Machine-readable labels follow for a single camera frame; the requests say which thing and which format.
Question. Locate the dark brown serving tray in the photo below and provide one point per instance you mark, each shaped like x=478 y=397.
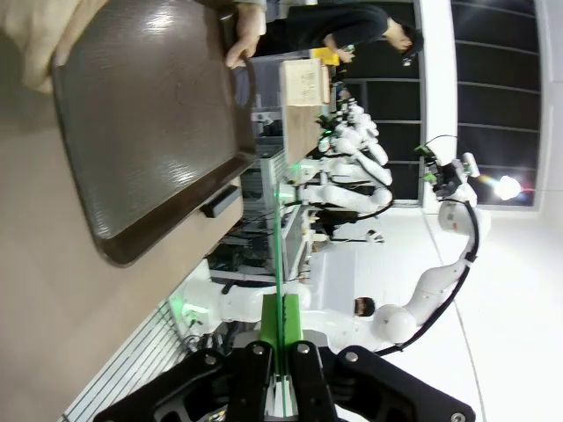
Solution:
x=145 y=132

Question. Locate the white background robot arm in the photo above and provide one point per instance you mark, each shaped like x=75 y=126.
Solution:
x=365 y=154
x=347 y=195

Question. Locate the person's left forearm grey sleeve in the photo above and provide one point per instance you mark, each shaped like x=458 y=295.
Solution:
x=253 y=2

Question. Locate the person's right hand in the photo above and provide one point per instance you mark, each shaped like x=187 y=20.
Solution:
x=46 y=72

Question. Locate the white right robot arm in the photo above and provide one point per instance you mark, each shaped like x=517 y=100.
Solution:
x=433 y=279

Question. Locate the background person in black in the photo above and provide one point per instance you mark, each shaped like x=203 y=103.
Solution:
x=330 y=26

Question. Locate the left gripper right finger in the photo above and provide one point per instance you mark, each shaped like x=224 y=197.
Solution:
x=352 y=382

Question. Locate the yellow box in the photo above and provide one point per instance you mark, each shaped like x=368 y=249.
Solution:
x=325 y=56

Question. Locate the black-haired background person head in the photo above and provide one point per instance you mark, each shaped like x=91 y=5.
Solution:
x=364 y=306

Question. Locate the dark glass window panels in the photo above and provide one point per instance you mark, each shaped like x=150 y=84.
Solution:
x=497 y=101

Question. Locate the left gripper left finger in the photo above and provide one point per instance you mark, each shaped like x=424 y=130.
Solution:
x=228 y=382

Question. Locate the person's left hand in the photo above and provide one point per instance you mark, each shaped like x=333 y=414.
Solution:
x=245 y=41

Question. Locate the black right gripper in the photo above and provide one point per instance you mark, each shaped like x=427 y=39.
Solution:
x=448 y=178

